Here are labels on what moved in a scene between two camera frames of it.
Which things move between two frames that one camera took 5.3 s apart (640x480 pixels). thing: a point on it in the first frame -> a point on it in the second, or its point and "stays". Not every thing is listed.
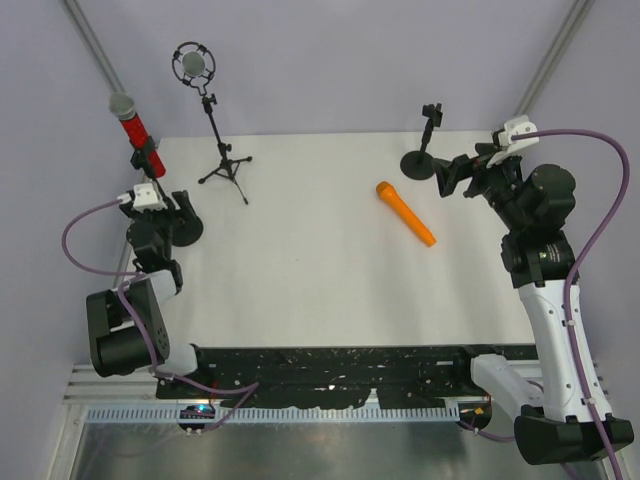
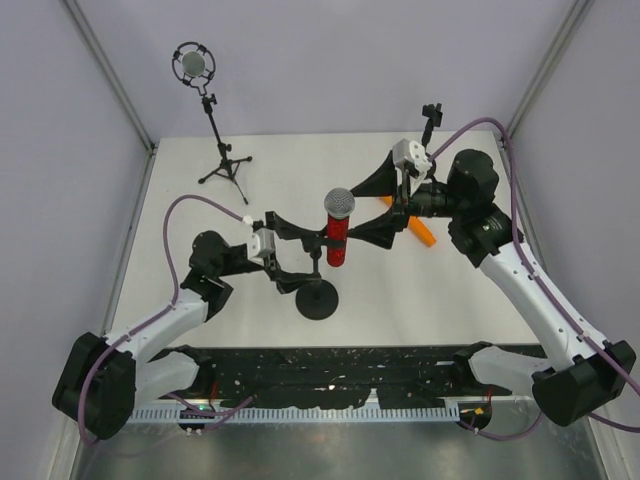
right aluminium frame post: x=573 y=24 stays
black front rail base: x=300 y=377 stays
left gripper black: x=184 y=209 -> x=284 y=280
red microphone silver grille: x=123 y=106 -> x=338 y=204
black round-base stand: x=186 y=230 -> x=317 y=299
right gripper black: x=462 y=168 -> x=384 y=181
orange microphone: x=386 y=191 stays
